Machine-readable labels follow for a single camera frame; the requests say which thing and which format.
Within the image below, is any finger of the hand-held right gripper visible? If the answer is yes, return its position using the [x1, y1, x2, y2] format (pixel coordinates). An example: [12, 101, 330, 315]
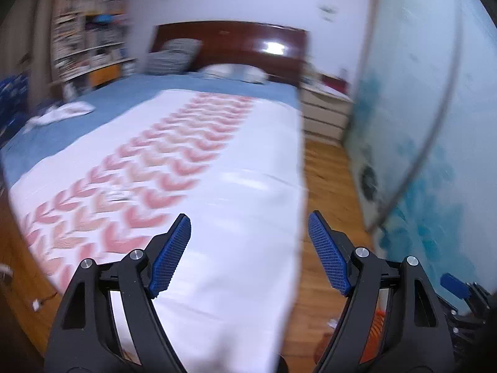
[440, 273, 490, 308]

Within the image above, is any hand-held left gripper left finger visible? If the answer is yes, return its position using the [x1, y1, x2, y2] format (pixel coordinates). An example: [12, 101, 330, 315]
[43, 213, 192, 373]

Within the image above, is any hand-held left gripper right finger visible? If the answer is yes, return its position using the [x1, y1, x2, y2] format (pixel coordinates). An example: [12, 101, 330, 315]
[308, 210, 455, 373]

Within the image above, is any orange basket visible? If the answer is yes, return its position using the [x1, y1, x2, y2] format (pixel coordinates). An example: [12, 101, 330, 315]
[314, 306, 391, 370]

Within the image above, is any white leaf print blanket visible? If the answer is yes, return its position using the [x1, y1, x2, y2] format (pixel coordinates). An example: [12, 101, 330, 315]
[8, 89, 308, 373]

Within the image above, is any pale wooden nightstand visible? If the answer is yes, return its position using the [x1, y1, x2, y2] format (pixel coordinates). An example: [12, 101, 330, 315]
[301, 83, 355, 147]

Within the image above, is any red box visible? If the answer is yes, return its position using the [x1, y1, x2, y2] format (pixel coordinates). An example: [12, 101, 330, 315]
[322, 75, 352, 96]

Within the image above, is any bed with blue sheet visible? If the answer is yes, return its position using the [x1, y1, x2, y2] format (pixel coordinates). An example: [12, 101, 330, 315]
[0, 72, 308, 373]

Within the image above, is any white cloth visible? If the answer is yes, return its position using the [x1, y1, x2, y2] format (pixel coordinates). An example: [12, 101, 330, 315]
[25, 101, 96, 129]

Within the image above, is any floral wardrobe sliding door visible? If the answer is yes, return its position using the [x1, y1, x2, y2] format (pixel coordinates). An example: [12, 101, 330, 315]
[344, 0, 497, 311]

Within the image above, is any blue and white pillow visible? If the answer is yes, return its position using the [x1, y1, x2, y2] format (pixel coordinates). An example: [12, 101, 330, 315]
[198, 63, 269, 85]

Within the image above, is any grey checked pillow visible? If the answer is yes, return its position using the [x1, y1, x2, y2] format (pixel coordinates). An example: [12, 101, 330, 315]
[145, 38, 203, 75]

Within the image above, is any blue moon print cloth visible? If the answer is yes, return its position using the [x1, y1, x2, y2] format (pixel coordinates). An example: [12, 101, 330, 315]
[0, 72, 34, 140]

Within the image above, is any dark wooden headboard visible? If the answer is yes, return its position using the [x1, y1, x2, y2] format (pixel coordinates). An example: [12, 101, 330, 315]
[149, 21, 310, 88]

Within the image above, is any white bookshelf with books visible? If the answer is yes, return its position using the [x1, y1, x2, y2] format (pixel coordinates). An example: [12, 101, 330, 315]
[50, 0, 137, 94]

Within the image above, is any beige curtain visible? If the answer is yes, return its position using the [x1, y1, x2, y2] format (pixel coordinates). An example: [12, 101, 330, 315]
[0, 0, 55, 82]

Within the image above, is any deer head wall hook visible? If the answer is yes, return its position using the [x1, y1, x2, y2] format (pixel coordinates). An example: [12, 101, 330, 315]
[318, 4, 339, 22]

